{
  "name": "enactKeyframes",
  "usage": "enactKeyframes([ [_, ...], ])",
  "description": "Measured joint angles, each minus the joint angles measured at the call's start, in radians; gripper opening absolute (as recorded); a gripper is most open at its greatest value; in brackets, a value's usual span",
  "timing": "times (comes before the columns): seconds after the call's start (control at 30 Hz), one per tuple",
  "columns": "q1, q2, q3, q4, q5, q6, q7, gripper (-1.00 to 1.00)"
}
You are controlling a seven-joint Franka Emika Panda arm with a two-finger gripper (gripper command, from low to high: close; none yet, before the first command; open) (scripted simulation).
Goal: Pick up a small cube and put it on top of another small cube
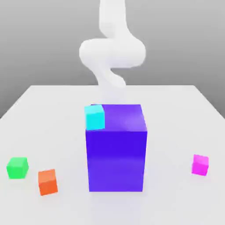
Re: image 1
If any small cyan cube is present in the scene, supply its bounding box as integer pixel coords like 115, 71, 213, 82
84, 105, 105, 131

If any small orange cube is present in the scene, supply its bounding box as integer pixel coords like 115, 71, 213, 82
38, 168, 58, 196

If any small green cube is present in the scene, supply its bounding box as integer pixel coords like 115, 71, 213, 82
6, 156, 29, 179

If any small magenta cube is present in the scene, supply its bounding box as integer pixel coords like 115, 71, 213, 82
191, 154, 210, 176

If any large purple box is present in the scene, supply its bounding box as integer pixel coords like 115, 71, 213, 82
85, 104, 148, 192

